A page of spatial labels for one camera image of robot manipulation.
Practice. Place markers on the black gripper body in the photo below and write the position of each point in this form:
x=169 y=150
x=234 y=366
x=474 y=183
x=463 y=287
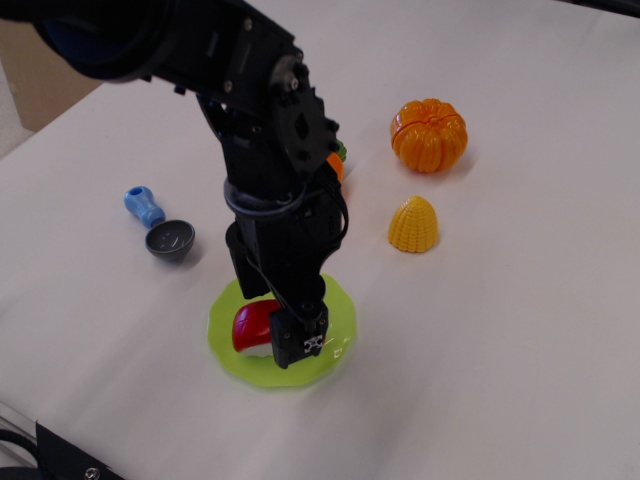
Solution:
x=308 y=224

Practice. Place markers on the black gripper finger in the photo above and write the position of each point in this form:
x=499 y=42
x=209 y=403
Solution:
x=253 y=257
x=293 y=340

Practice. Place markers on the red white toy sushi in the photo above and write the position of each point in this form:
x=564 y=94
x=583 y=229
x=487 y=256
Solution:
x=251 y=334

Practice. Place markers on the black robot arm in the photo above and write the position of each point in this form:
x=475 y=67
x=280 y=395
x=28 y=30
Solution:
x=253 y=87

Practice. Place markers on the green plastic plate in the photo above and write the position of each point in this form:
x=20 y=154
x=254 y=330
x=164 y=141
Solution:
x=263 y=371

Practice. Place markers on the orange toy carrot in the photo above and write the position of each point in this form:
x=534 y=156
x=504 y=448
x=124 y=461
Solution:
x=337 y=161

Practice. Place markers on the yellow toy corn piece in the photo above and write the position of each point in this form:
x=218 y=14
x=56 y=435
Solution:
x=414 y=226

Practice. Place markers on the orange toy pumpkin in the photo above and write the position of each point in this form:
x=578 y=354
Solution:
x=428 y=136

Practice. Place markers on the blue handled grey ladle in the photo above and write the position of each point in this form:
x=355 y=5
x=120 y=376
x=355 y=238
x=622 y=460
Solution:
x=169 y=240

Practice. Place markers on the black corner bracket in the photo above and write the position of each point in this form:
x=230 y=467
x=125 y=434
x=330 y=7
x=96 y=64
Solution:
x=64 y=460

